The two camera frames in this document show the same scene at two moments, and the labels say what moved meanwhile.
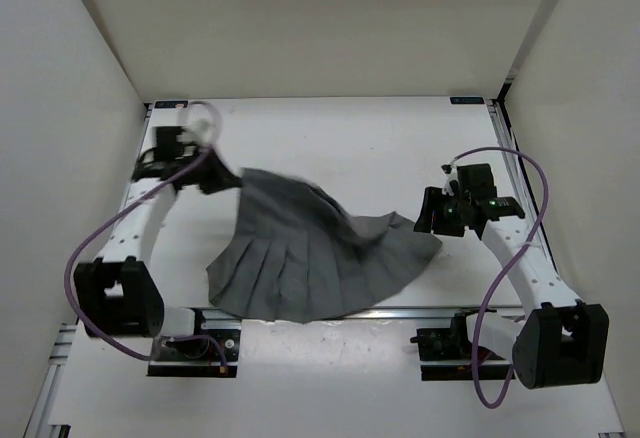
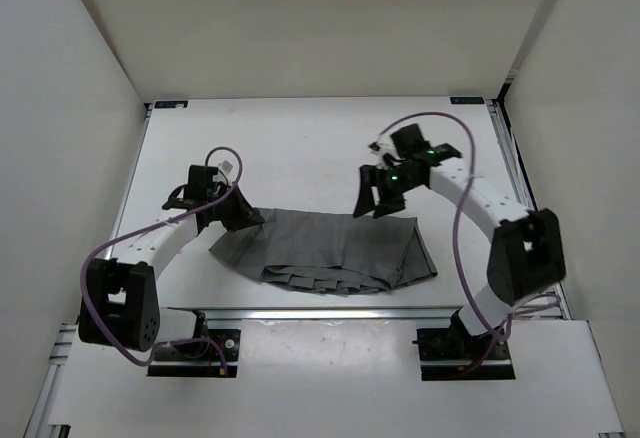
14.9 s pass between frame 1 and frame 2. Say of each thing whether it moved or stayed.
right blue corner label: stayed
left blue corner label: stayed
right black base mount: stayed
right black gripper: moved
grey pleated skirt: moved
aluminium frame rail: stayed
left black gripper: moved
